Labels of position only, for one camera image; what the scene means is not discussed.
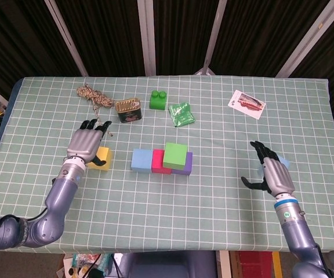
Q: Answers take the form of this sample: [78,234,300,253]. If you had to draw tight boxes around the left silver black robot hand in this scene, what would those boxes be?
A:
[66,118,112,167]

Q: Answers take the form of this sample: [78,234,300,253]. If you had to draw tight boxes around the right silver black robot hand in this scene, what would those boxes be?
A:
[241,141,296,200]

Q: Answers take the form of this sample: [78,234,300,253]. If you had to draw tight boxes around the light blue foam cube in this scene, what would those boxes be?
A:
[130,148,154,174]
[258,155,291,175]

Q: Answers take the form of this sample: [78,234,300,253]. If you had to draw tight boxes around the yellow foam cube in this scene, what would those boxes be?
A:
[85,146,113,171]

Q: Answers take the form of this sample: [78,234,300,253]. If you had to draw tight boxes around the pink foam cube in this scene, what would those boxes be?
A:
[151,149,173,175]

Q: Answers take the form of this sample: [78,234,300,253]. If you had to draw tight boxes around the purple foam cube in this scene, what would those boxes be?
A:
[171,152,193,176]

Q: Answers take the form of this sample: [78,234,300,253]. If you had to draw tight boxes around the green foam cube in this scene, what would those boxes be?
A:
[162,142,189,171]

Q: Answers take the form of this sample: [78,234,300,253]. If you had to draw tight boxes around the dark green luncheon meat can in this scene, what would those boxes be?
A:
[114,97,143,124]

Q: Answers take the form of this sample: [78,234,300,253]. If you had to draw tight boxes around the white picture card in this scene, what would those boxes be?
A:
[227,89,267,120]

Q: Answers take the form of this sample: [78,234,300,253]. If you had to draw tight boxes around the green toy building brick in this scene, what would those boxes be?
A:
[149,90,168,111]

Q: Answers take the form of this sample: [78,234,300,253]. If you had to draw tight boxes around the red cardboard box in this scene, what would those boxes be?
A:
[230,251,284,278]

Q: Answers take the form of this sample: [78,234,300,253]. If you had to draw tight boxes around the white table leg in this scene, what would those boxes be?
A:
[219,250,231,278]

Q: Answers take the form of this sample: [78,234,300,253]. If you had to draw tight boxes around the green foil packet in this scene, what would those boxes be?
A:
[168,101,196,127]

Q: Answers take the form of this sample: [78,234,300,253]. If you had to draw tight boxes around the green checked tablecloth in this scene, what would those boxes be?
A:
[0,75,334,255]

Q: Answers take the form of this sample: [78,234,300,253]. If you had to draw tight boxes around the teal printed plastic bag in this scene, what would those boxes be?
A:
[71,253,113,275]

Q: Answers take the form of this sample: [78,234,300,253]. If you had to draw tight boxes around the blue-grey robot torso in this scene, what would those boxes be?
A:
[119,251,217,278]

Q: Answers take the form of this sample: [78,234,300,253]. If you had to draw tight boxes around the braided rope bundle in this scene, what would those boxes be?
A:
[75,83,115,138]

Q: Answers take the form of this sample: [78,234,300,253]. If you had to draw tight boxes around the black arm cable with connector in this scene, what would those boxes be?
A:
[314,246,333,275]

